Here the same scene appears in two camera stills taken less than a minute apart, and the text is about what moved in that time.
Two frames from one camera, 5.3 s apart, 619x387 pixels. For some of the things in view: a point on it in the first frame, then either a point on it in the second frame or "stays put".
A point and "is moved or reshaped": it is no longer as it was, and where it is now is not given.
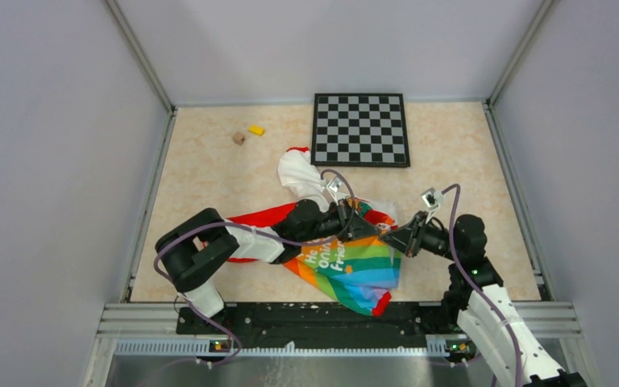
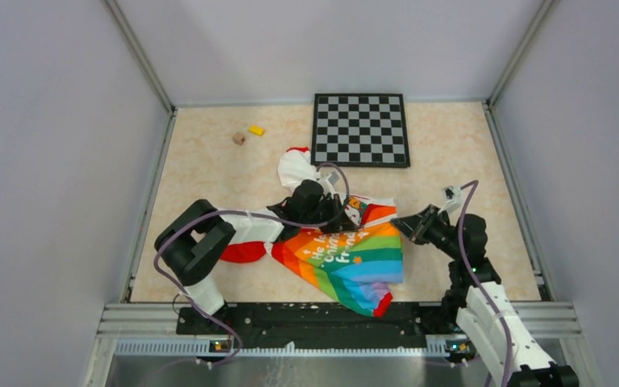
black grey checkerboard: (359, 130) stays put
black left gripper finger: (360, 229) → (347, 224)
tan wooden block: (238, 138) stays put
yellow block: (256, 130) stays put
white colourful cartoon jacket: (361, 274) is moved or reshaped
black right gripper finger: (399, 239) → (409, 226)
